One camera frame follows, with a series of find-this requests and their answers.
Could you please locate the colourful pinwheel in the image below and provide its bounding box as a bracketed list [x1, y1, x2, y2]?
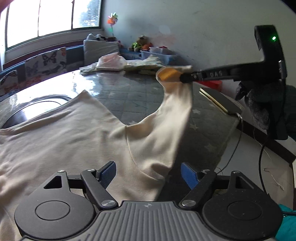
[107, 12, 118, 37]

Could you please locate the blue sofa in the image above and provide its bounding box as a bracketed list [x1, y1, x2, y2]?
[1, 45, 84, 100]

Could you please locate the pink plastic package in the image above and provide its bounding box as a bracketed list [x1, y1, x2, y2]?
[96, 52, 127, 71]

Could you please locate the red box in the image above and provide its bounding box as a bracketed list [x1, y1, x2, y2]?
[198, 80, 222, 91]

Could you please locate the panda plush toy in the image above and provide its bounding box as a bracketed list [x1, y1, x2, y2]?
[86, 33, 108, 41]

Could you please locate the clear blue storage box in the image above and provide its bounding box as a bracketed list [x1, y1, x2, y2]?
[141, 47, 178, 65]

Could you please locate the teddy bear in vest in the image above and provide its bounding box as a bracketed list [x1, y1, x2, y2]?
[128, 35, 153, 53]

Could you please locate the grey pillow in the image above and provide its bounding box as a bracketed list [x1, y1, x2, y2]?
[83, 40, 119, 66]

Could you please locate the cream long-sleeve shirt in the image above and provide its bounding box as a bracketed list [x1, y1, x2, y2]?
[0, 65, 194, 241]

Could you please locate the smartphone with gold edge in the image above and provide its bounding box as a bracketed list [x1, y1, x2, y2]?
[200, 87, 242, 115]

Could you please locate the right butterfly cushion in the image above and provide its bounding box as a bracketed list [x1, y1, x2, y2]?
[25, 47, 67, 81]

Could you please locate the white crumpled cloth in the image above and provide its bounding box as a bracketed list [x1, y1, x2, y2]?
[79, 62, 97, 75]

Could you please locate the butterfly cushion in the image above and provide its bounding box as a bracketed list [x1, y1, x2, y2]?
[25, 47, 67, 81]
[1, 70, 19, 97]

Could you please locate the yellow patterned folded garment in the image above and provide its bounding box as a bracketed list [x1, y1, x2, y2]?
[123, 55, 165, 75]

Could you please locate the black cable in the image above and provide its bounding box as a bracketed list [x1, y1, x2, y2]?
[215, 113, 273, 197]

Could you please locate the window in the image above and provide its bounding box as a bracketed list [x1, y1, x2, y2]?
[4, 0, 102, 49]

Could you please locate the grey quilted star tablecloth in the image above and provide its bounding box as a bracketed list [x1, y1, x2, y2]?
[0, 69, 243, 202]

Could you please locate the left butterfly cushion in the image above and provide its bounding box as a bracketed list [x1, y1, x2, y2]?
[1, 70, 19, 97]

